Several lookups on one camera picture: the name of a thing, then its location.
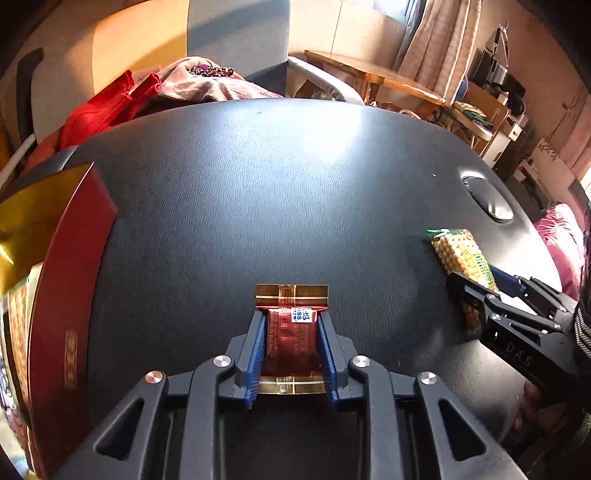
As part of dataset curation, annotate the pink bedding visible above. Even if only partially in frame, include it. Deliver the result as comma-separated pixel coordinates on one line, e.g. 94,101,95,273
535,202,584,300

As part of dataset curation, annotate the wooden side table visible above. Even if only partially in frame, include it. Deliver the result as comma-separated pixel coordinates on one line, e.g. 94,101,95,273
304,50,445,106

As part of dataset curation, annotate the red gold tin box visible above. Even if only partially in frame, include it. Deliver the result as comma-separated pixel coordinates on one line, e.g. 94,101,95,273
1,164,117,479

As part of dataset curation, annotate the grey and yellow armchair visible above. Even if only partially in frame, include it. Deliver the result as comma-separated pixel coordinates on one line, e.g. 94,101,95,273
1,0,361,158

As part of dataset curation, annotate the red cloth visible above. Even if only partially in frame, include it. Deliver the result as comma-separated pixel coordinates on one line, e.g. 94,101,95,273
24,70,161,173

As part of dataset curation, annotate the person right hand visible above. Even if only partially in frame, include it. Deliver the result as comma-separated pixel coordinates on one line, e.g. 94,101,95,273
513,381,570,434

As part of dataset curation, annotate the green wafer biscuit pack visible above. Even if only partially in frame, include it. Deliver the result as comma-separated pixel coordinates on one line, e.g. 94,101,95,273
427,228,500,338

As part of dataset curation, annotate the pink garment with beads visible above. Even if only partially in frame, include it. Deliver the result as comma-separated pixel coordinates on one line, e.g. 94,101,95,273
157,56,281,103

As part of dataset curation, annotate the red gold candy packet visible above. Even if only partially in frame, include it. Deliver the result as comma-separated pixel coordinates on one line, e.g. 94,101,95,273
256,284,329,395

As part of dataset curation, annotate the striped curtain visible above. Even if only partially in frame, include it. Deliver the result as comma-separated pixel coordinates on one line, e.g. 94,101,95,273
396,0,482,105

